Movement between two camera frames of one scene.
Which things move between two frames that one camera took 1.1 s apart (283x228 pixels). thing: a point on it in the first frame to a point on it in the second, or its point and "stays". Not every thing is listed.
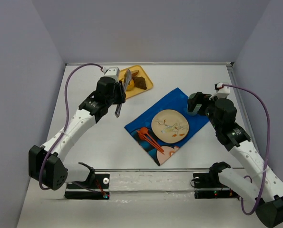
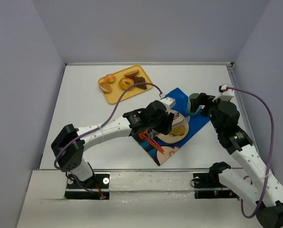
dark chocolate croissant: [140, 82] stays
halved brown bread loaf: [134, 72] stays
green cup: [197, 108] stays
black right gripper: [201, 104] stays
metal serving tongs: [127, 80] to [154, 133]
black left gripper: [120, 92] to [166, 122]
